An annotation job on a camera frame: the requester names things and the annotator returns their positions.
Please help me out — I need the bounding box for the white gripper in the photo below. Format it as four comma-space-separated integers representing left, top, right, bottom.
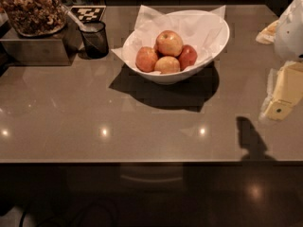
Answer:
256, 0, 303, 122

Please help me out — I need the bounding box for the red-yellow apple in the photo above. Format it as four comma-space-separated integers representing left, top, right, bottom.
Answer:
155, 30, 184, 57
135, 46, 158, 73

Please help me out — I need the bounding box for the right red apple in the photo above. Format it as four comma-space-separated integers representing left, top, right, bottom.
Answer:
178, 44, 198, 70

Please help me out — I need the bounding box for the front yellow apple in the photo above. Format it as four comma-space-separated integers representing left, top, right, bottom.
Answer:
154, 56, 180, 74

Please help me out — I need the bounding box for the white ceramic bowl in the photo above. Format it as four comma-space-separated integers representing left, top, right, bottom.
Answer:
121, 9, 231, 86

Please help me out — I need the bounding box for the black mesh cup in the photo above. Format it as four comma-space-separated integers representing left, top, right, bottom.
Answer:
80, 21, 109, 59

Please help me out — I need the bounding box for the white plastic utensil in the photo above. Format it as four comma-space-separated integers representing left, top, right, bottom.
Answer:
61, 5, 90, 32

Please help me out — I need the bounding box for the black white fiducial marker card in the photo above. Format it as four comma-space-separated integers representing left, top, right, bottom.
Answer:
70, 6, 106, 22

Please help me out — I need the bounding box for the metal box stand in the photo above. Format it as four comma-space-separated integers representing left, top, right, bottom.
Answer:
0, 24, 82, 66

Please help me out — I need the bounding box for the glass jar of granola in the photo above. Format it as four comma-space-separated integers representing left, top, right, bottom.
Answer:
0, 0, 66, 37

